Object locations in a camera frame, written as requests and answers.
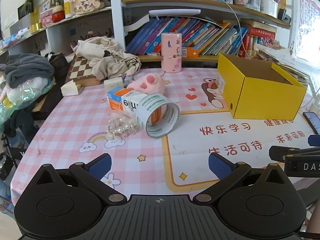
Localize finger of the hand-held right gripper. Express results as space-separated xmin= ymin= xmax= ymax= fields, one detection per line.
xmin=269 ymin=145 xmax=320 ymax=162
xmin=308 ymin=134 xmax=320 ymax=147

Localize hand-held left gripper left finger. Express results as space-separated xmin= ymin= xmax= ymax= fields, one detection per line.
xmin=32 ymin=153 xmax=128 ymax=205

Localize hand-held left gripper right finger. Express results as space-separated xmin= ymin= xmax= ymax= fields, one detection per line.
xmin=192 ymin=152 xmax=288 ymax=204

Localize pearl hair accessory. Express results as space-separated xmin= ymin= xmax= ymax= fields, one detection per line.
xmin=107 ymin=112 xmax=138 ymax=140

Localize yellow cardboard box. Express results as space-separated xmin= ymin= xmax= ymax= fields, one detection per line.
xmin=216 ymin=53 xmax=307 ymax=120

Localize orange blue toothpaste box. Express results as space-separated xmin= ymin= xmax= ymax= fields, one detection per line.
xmin=107 ymin=87 xmax=163 ymax=127

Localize clear tape roll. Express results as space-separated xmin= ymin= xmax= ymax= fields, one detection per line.
xmin=134 ymin=93 xmax=180 ymax=139

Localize small off-white box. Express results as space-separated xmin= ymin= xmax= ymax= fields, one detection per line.
xmin=104 ymin=77 xmax=125 ymax=93

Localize pink plush paw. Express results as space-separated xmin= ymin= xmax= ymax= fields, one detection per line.
xmin=126 ymin=73 xmax=166 ymax=96

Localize person's right forearm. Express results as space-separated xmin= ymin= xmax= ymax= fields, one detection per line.
xmin=306 ymin=200 xmax=320 ymax=233

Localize black smartphone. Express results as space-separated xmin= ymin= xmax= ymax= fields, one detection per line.
xmin=302 ymin=111 xmax=320 ymax=135

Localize pink checked desk mat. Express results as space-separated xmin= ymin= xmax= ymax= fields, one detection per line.
xmin=11 ymin=66 xmax=320 ymax=205

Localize white black-lettered box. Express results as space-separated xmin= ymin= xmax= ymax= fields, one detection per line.
xmin=121 ymin=94 xmax=140 ymax=117

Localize cream small box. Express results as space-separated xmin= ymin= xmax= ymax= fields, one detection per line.
xmin=61 ymin=81 xmax=82 ymax=97

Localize stack of papers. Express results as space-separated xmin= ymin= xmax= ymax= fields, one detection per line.
xmin=255 ymin=44 xmax=320 ymax=90

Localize wooden chessboard box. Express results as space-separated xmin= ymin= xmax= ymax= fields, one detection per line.
xmin=65 ymin=54 xmax=102 ymax=87

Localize translucent plastic bag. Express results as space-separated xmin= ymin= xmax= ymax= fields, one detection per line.
xmin=0 ymin=80 xmax=54 ymax=120

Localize dark brown bag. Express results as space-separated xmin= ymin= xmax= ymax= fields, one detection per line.
xmin=49 ymin=52 xmax=70 ymax=80

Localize beige hoodie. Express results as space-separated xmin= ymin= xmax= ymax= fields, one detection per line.
xmin=72 ymin=36 xmax=142 ymax=79

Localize pink sticker-covered cylinder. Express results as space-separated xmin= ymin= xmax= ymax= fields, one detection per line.
xmin=161 ymin=32 xmax=182 ymax=73

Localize grey folded clothes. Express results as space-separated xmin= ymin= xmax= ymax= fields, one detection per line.
xmin=5 ymin=53 xmax=55 ymax=88

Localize row of colourful books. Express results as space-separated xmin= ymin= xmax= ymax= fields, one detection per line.
xmin=125 ymin=16 xmax=275 ymax=58

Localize white storage container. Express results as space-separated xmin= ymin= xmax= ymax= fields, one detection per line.
xmin=260 ymin=0 xmax=278 ymax=17

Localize white bookshelf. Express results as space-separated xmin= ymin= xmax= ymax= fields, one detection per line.
xmin=0 ymin=0 xmax=295 ymax=63

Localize pink tissue pack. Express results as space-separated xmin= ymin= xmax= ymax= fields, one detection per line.
xmin=40 ymin=11 xmax=54 ymax=27

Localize red round ornament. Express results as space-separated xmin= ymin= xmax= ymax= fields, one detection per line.
xmin=51 ymin=5 xmax=66 ymax=23

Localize gold foil box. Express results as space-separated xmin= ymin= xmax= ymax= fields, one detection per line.
xmin=30 ymin=9 xmax=42 ymax=33

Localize white desk lamp head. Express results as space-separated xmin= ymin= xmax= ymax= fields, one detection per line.
xmin=149 ymin=9 xmax=202 ymax=18

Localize white jar yellow label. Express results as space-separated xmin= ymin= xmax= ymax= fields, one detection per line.
xmin=63 ymin=0 xmax=73 ymax=18

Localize alphabet wall poster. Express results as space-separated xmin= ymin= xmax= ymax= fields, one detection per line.
xmin=296 ymin=0 xmax=320 ymax=58

